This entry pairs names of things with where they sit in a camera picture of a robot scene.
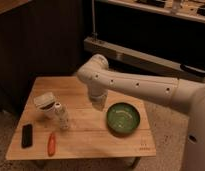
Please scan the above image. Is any black object on shelf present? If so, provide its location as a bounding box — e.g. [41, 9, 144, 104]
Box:
[180, 64, 205, 77]

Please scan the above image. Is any grey metal shelf beam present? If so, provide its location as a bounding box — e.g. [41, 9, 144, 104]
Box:
[83, 36, 205, 90]

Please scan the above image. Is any white cup with lid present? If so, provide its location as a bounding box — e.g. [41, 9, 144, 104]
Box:
[33, 92, 56, 119]

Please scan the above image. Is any green bowl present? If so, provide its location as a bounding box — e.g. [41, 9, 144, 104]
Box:
[106, 102, 140, 135]

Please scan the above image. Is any orange carrot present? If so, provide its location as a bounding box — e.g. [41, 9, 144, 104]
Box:
[47, 133, 56, 156]

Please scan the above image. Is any clear plastic bottle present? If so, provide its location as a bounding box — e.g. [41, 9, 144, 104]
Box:
[55, 102, 69, 130]

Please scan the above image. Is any black phone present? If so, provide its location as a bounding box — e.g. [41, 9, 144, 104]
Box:
[21, 124, 33, 148]

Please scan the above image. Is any vertical metal pole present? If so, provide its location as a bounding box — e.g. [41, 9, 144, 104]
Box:
[91, 0, 97, 41]

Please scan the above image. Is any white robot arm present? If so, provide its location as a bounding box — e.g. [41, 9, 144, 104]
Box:
[77, 54, 205, 171]

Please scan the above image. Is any wooden table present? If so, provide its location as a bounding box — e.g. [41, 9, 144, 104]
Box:
[6, 76, 156, 160]

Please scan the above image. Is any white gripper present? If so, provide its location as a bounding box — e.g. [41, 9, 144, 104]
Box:
[88, 88, 108, 111]

